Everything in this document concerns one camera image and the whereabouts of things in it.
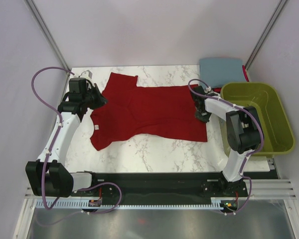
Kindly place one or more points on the aluminium frame post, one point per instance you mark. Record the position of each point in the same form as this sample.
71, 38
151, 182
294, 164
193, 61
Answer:
34, 10
266, 32

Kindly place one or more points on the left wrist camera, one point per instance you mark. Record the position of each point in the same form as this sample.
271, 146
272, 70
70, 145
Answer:
87, 75

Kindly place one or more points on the olive green plastic basket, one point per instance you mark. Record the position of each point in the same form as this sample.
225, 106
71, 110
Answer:
278, 135

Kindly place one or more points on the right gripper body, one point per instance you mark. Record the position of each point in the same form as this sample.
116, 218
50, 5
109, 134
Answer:
202, 115

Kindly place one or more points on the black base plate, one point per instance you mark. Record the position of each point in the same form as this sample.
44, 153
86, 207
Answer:
155, 188

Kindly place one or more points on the right aluminium frame post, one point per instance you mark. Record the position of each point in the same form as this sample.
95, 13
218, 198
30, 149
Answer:
266, 32

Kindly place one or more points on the left aluminium frame post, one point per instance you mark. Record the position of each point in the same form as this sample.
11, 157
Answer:
34, 10

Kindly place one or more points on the white slotted cable duct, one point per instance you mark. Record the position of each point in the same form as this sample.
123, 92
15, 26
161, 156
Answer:
89, 204

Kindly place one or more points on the folded blue t-shirt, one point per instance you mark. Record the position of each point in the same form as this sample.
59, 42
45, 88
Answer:
219, 71

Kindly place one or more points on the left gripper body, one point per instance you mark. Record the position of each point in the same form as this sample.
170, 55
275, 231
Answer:
93, 99

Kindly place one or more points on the red t-shirt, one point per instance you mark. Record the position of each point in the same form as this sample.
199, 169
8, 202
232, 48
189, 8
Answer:
163, 111

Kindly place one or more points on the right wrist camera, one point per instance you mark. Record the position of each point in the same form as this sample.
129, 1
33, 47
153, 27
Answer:
210, 92

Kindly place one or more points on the aluminium rail profile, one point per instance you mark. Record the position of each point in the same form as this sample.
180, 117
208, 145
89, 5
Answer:
272, 189

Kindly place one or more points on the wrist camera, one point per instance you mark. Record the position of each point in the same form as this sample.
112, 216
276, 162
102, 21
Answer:
210, 92
87, 75

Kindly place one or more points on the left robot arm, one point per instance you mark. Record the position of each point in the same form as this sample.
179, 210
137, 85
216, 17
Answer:
47, 174

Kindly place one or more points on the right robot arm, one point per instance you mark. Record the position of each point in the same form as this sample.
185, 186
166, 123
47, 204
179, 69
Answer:
244, 136

